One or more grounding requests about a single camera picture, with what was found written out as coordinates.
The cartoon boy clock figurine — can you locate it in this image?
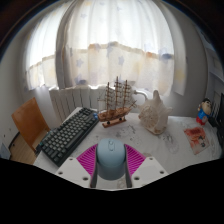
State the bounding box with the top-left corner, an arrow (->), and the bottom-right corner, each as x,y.
195,97 -> 213,126

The large white conch shell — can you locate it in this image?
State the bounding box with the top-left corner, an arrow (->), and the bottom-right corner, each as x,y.
137,89 -> 174,136

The light blue computer mouse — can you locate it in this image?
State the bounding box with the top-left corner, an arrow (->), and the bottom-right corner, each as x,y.
95,137 -> 128,182

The white cartoon-print tablecloth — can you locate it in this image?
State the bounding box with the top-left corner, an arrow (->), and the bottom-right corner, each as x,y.
33,106 -> 224,191

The white wall shelf unit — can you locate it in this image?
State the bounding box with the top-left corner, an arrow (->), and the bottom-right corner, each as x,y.
199,29 -> 224,83

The black computer monitor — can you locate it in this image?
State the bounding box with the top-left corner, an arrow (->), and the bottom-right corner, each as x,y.
216,101 -> 224,148

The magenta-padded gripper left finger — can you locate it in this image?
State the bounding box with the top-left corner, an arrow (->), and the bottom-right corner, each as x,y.
54,143 -> 100,189

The orange wooden chair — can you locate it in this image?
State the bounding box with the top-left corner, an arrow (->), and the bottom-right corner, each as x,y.
9,96 -> 51,165

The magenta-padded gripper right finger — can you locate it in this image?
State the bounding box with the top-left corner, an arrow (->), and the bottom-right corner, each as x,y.
123,143 -> 169,189

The black router with antennas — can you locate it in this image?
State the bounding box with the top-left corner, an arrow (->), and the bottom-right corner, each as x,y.
208,103 -> 221,128

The wooden model sailing ship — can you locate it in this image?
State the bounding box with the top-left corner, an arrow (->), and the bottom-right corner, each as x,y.
97,76 -> 138,129

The red printed mouse pad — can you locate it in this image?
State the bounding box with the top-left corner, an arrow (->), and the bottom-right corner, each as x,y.
183,126 -> 211,156

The white star-print curtain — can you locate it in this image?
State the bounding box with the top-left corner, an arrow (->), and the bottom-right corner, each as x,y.
24,0 -> 188,98

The white radiator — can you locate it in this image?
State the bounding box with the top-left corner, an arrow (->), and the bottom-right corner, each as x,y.
48,84 -> 111,124

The dark grey mechanical keyboard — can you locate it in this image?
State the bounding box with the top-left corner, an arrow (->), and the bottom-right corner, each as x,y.
39,107 -> 100,168

